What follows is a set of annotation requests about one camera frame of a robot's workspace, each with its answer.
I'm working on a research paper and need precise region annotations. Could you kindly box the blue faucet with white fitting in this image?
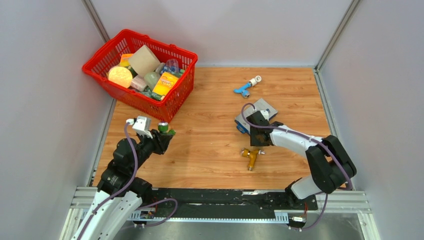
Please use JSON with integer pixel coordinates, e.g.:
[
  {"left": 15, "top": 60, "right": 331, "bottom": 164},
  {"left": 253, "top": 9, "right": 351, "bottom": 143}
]
[{"left": 233, "top": 75, "right": 262, "bottom": 99}]

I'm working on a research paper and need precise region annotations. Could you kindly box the pale green soap bar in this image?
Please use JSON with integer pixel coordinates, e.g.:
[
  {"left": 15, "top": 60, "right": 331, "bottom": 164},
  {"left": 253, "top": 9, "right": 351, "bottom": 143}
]
[{"left": 143, "top": 71, "right": 161, "bottom": 90}]

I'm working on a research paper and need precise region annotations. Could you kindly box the razor blister pack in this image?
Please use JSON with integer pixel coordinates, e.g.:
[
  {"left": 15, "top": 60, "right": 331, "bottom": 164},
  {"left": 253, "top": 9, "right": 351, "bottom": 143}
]
[{"left": 234, "top": 98, "right": 278, "bottom": 135}]

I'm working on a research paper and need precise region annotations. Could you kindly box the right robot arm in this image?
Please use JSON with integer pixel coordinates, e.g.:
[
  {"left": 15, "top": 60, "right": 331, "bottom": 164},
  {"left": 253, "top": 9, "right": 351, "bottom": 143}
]
[{"left": 243, "top": 110, "right": 357, "bottom": 210}]

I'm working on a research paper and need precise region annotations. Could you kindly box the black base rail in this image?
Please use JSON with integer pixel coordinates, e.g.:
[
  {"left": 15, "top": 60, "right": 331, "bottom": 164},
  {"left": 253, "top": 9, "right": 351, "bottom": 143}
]
[{"left": 143, "top": 188, "right": 318, "bottom": 219}]

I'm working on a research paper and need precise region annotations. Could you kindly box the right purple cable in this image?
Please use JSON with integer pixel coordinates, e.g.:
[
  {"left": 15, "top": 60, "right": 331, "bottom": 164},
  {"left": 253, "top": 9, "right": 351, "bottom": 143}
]
[{"left": 240, "top": 102, "right": 354, "bottom": 232}]

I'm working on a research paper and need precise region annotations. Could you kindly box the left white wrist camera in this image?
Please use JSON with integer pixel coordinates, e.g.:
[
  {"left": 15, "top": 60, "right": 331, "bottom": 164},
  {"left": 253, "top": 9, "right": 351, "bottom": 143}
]
[{"left": 132, "top": 116, "right": 153, "bottom": 139}]

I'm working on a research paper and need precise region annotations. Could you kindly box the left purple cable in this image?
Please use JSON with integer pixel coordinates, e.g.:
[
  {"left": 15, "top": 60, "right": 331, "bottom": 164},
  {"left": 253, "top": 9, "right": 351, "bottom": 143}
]
[{"left": 76, "top": 119, "right": 179, "bottom": 240}]

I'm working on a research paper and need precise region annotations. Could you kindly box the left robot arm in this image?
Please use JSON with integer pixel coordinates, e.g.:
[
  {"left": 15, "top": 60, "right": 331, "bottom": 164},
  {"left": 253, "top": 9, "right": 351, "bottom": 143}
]
[{"left": 72, "top": 129, "right": 176, "bottom": 240}]

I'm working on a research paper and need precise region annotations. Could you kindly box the brown cardboard box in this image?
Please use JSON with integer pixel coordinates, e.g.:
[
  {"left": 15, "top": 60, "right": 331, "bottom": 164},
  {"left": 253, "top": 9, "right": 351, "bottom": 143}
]
[{"left": 128, "top": 45, "right": 161, "bottom": 77}]

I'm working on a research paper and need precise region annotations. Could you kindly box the purple cable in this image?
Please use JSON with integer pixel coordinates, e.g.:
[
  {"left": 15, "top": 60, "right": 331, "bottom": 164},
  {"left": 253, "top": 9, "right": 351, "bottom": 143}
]
[
  {"left": 240, "top": 102, "right": 354, "bottom": 232},
  {"left": 76, "top": 119, "right": 179, "bottom": 240}
]

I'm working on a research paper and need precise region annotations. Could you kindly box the green water faucet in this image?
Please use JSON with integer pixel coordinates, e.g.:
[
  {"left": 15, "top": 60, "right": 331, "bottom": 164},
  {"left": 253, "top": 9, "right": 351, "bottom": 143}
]
[{"left": 157, "top": 121, "right": 176, "bottom": 136}]

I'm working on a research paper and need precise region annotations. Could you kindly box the orange packet in basket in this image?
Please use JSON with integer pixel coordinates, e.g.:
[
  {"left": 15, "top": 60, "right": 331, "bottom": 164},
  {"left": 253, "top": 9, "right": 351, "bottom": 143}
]
[{"left": 119, "top": 53, "right": 133, "bottom": 68}]

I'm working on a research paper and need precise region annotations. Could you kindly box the pink wrapped soap bar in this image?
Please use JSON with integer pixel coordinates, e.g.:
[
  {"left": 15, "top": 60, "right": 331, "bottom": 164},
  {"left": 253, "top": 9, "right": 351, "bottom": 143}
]
[{"left": 130, "top": 75, "right": 148, "bottom": 92}]

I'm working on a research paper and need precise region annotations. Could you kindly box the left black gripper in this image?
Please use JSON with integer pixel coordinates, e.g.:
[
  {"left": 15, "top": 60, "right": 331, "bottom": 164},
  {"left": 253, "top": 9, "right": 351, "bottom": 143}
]
[{"left": 130, "top": 128, "right": 174, "bottom": 173}]

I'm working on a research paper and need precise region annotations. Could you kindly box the orange round sponge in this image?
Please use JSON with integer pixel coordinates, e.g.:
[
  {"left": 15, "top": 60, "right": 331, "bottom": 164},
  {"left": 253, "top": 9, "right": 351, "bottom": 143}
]
[{"left": 107, "top": 66, "right": 133, "bottom": 88}]

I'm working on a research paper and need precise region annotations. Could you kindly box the yellow brass faucet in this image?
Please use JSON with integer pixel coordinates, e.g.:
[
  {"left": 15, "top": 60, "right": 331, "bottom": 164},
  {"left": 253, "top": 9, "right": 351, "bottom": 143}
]
[{"left": 240, "top": 148, "right": 265, "bottom": 171}]

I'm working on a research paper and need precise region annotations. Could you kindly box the red plastic shopping basket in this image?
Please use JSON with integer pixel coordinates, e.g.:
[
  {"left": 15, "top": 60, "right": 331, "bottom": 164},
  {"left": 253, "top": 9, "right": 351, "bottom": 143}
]
[{"left": 81, "top": 29, "right": 198, "bottom": 122}]

